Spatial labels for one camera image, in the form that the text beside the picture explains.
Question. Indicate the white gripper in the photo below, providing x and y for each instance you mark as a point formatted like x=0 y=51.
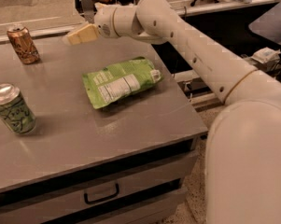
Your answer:
x=105 y=21

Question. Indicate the orange soda can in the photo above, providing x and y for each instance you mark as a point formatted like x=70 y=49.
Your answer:
x=23 y=44

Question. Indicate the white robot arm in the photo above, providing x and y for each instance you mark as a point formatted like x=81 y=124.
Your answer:
x=243 y=147

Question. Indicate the green rice chip bag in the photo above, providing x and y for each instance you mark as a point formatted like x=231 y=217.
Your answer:
x=120 y=80

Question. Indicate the green soda can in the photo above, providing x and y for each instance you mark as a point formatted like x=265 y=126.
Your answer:
x=14 y=111

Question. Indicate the grey drawer cabinet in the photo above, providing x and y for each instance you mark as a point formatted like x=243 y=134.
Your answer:
x=145 y=143

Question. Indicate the white tissue packet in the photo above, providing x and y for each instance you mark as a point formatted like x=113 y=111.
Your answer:
x=266 y=55

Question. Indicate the black drawer handle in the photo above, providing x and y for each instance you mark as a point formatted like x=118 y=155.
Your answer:
x=101 y=193

